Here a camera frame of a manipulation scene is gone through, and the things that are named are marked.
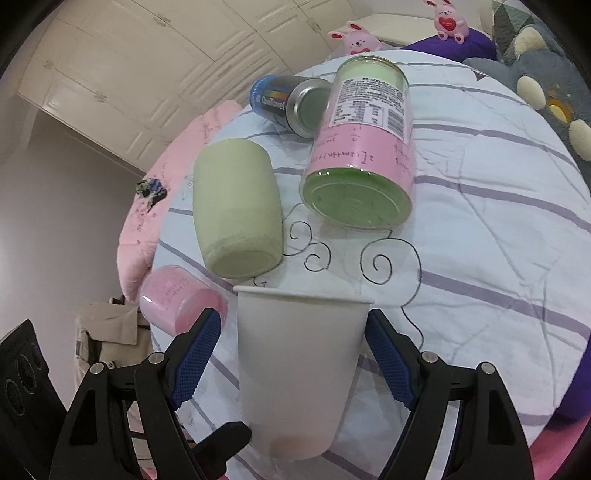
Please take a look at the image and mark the white paper cup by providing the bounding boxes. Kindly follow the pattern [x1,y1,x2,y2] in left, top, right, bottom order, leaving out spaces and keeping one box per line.
[235,286,373,460]

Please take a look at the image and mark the pale green fuzzy cup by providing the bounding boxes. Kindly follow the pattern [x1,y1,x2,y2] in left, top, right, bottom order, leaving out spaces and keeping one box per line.
[192,139,283,279]

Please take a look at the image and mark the black device with lenses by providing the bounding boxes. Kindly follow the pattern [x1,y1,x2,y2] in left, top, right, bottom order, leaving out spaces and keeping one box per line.
[1,320,66,479]

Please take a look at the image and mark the beige bag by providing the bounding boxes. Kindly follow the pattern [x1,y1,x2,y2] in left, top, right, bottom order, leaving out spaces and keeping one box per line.
[74,296,152,389]

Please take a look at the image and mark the small pink clear jar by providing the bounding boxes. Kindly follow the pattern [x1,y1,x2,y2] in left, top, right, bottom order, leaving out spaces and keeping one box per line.
[139,265,228,336]

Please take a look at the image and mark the white striped tablecloth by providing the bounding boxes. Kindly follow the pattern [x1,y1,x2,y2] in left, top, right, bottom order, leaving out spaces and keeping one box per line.
[153,50,590,479]

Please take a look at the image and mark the pink quilt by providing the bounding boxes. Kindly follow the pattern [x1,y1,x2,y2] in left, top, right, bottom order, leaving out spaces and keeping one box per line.
[116,100,242,303]

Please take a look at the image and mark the pink green clear jar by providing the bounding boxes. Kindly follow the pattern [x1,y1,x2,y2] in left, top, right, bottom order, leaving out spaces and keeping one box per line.
[300,54,416,230]

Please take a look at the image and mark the grey bear plush pillow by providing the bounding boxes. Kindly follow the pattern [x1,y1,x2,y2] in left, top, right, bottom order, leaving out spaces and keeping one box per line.
[462,17,591,163]

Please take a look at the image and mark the cream wardrobe cabinets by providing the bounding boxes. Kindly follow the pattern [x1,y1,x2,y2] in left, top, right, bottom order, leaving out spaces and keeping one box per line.
[19,0,355,171]

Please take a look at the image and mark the blue black CoolTowel can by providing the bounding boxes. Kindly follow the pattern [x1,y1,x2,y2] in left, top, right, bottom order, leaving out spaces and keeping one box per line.
[249,75,332,140]

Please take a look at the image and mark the purple cushion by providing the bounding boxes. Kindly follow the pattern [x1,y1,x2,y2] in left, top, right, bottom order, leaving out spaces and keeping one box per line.
[402,29,497,63]

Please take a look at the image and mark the pink bunny plush with heart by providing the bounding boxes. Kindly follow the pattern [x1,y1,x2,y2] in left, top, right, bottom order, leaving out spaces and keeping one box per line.
[424,0,470,44]

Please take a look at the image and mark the pink bunny plush left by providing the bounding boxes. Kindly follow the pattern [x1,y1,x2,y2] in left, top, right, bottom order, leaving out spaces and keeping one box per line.
[328,21,385,55]

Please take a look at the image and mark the patchwork triangle quilt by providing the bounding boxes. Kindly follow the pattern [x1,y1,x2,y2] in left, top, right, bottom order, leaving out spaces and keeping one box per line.
[491,1,539,55]

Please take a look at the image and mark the dark keychain clump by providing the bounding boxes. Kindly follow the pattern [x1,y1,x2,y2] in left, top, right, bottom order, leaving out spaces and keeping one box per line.
[135,178,168,212]

